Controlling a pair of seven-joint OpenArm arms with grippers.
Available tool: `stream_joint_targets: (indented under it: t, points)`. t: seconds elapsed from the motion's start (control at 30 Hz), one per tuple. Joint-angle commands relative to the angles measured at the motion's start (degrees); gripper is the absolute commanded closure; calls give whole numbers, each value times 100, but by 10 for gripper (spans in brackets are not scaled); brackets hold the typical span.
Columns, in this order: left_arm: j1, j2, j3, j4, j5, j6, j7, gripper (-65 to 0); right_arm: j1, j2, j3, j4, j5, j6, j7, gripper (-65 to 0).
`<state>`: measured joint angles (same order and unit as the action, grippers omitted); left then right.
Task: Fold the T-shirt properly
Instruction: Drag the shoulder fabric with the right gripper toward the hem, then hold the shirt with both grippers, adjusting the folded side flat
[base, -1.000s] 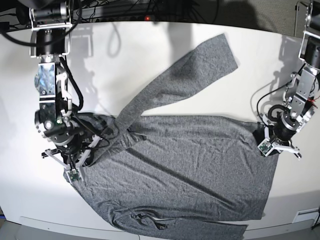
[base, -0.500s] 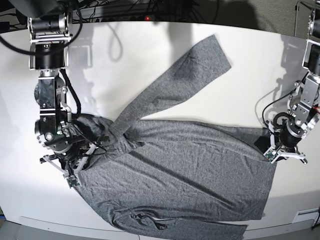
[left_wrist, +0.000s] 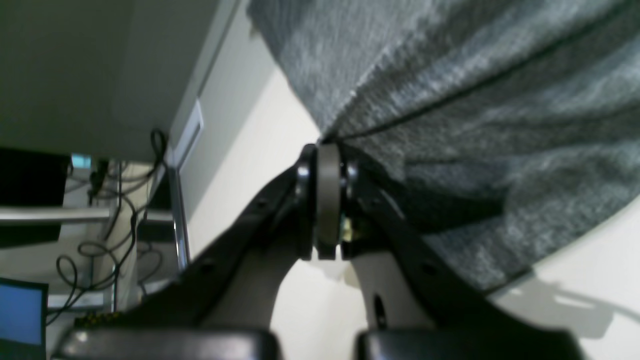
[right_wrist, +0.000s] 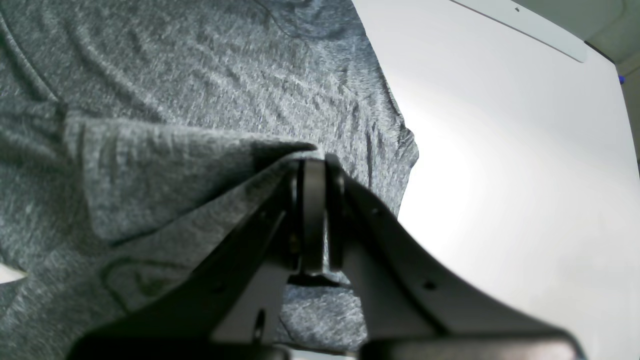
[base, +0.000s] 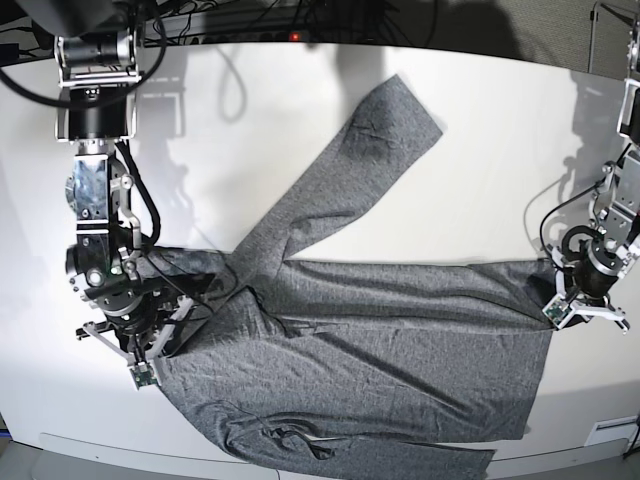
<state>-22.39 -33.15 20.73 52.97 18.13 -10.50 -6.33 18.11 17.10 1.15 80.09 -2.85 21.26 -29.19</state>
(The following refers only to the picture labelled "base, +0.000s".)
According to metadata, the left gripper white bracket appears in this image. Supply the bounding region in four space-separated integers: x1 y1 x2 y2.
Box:
542 239 630 334

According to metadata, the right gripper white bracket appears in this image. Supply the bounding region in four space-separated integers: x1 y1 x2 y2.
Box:
74 288 192 370

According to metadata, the grey long-sleeve T-shirt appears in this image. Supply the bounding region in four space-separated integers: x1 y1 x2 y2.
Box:
157 77 553 479

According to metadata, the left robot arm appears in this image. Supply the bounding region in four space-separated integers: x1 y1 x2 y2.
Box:
542 32 639 333

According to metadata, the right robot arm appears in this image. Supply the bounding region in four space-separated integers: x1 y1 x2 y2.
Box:
37 1 193 385

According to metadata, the white label plate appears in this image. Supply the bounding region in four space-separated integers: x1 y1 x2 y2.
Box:
585 417 638 446

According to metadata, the black power strip red light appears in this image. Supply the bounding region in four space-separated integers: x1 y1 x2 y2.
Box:
186 30 376 45

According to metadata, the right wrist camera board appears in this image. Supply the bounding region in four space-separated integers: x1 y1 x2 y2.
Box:
129 363 159 390

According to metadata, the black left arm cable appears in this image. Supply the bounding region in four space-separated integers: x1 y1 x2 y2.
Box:
523 179 606 261

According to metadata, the metal stand frame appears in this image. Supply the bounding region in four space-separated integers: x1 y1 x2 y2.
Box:
586 1 639 80

